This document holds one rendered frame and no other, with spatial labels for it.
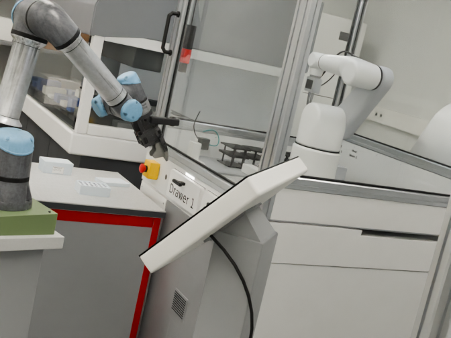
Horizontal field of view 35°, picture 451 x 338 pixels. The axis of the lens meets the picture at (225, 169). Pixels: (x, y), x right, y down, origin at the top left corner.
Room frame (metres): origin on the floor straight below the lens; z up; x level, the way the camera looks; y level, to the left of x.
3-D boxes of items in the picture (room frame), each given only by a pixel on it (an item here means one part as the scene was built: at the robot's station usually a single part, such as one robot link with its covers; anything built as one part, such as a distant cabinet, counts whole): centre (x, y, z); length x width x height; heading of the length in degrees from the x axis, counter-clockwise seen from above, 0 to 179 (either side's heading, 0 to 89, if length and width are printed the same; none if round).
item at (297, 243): (2.86, -0.31, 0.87); 1.02 x 0.95 x 0.14; 29
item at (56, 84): (4.32, 0.67, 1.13); 1.78 x 1.14 x 0.45; 29
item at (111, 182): (3.01, 0.47, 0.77); 0.13 x 0.09 x 0.02; 132
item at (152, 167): (2.94, 0.31, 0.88); 0.07 x 0.05 x 0.07; 29
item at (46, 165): (3.00, 0.72, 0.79); 0.13 x 0.09 x 0.05; 122
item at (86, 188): (2.77, 0.50, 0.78); 0.12 x 0.08 x 0.04; 117
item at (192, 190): (2.66, 0.13, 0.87); 0.29 x 0.02 x 0.11; 29
